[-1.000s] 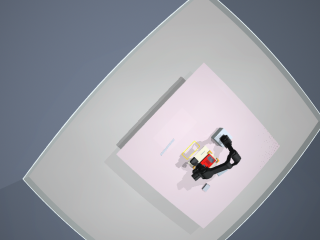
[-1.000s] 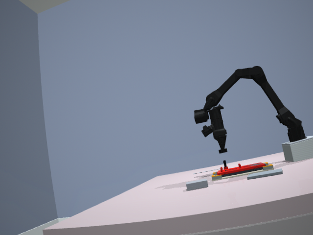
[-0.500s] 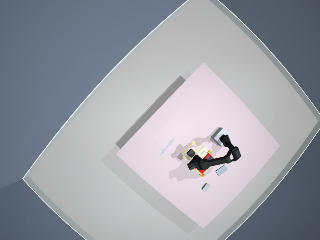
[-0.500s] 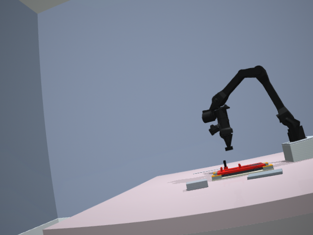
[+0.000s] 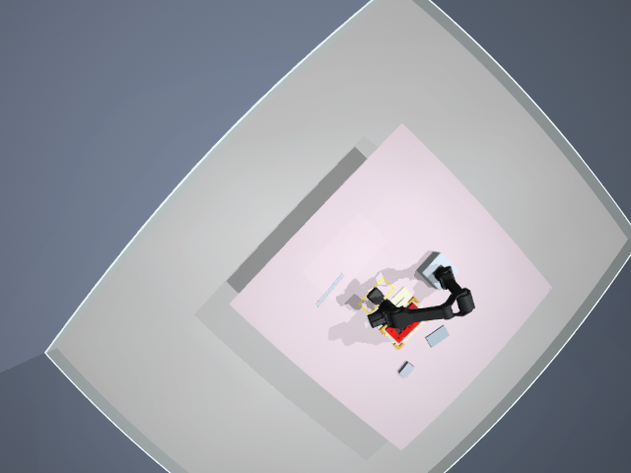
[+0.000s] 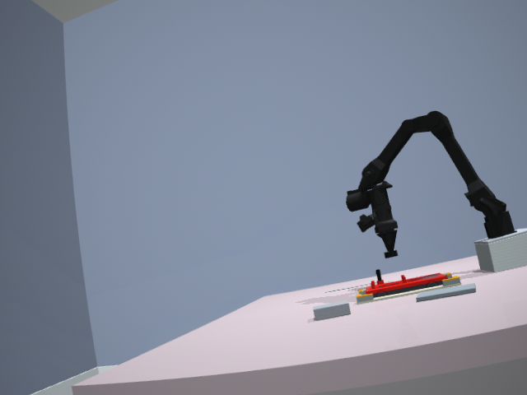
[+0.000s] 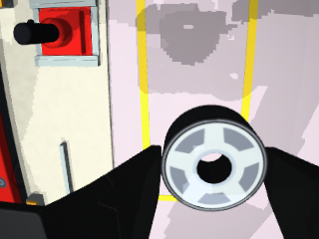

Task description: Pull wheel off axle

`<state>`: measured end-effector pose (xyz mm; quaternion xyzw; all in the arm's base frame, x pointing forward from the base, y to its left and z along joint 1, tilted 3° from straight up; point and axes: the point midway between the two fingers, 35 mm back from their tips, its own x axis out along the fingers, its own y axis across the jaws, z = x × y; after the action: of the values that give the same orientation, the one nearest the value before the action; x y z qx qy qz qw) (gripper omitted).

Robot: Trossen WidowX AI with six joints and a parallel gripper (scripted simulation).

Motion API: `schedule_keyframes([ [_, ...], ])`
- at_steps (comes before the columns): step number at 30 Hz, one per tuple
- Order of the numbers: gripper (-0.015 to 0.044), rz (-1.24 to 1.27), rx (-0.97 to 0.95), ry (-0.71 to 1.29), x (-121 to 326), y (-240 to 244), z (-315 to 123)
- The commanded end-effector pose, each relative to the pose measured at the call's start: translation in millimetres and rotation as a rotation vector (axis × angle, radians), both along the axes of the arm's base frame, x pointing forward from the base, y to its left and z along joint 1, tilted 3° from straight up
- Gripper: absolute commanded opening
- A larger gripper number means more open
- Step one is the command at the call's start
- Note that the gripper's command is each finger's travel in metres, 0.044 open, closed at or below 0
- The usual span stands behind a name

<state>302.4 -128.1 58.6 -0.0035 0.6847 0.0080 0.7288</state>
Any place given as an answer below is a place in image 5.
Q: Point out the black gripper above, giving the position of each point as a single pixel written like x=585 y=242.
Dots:
x=377 y=297

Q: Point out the grey flat bar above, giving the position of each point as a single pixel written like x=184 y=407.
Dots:
x=437 y=336

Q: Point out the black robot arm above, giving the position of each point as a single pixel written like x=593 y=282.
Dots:
x=399 y=317

